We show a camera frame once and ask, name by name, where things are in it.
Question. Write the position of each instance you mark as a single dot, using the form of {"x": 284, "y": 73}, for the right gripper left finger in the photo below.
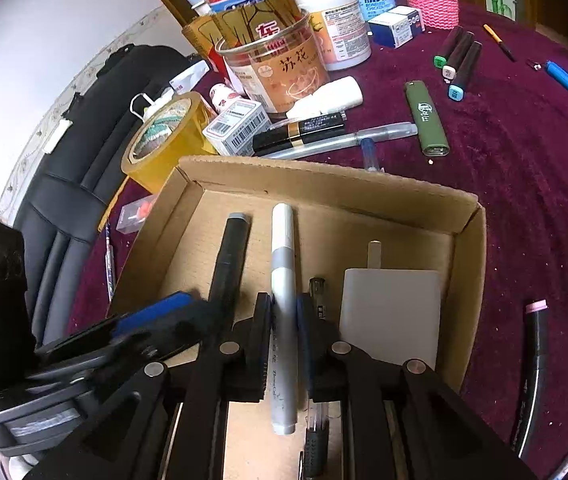
{"x": 232, "y": 369}

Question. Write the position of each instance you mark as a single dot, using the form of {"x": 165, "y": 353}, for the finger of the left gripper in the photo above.
{"x": 169, "y": 326}

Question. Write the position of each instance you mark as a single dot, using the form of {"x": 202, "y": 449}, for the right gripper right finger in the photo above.
{"x": 369, "y": 393}

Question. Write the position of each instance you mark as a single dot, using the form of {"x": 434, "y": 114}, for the silver marker pen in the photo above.
{"x": 283, "y": 357}

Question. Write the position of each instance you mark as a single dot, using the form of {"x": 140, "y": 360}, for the black gel pen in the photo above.
{"x": 313, "y": 457}

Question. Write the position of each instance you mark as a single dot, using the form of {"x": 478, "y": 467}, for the black marker grey cap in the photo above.
{"x": 229, "y": 266}

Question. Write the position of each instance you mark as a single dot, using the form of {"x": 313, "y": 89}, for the white power adapter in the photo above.
{"x": 392, "y": 315}

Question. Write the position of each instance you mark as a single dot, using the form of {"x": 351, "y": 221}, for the patterned blue pen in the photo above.
{"x": 109, "y": 264}

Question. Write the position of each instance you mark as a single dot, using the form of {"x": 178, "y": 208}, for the clear case red item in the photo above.
{"x": 133, "y": 215}

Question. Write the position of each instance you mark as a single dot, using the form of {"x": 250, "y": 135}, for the cardboard box tray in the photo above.
{"x": 337, "y": 212}

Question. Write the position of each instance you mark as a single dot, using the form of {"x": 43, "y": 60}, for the black sofa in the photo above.
{"x": 74, "y": 184}

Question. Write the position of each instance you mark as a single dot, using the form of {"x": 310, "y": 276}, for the yellow packing tape roll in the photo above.
{"x": 174, "y": 131}

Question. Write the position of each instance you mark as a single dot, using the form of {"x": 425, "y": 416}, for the white barcode box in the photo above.
{"x": 231, "y": 132}

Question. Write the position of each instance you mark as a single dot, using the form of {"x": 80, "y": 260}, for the black gold tube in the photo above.
{"x": 297, "y": 134}

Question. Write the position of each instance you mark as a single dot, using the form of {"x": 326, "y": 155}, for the clear silver pen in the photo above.
{"x": 399, "y": 130}

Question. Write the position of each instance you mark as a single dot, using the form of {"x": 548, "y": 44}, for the green lighter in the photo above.
{"x": 431, "y": 134}

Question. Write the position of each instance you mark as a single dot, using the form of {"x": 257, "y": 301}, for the clear jar with sticks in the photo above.
{"x": 271, "y": 49}

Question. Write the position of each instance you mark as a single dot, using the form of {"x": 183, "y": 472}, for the purple tablecloth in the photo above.
{"x": 509, "y": 146}

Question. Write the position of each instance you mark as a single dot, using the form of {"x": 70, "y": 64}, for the black marker blue cap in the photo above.
{"x": 465, "y": 72}

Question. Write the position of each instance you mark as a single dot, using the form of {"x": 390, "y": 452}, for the black marker green cap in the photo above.
{"x": 441, "y": 57}

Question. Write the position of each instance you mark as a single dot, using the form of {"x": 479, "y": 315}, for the white supplement jar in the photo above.
{"x": 340, "y": 31}

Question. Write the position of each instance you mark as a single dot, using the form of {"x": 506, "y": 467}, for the small white blue box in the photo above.
{"x": 397, "y": 26}

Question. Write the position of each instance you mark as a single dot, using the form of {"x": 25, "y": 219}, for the orange black small pen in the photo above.
{"x": 501, "y": 44}

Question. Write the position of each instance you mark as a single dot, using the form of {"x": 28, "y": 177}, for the blue lighter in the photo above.
{"x": 557, "y": 73}

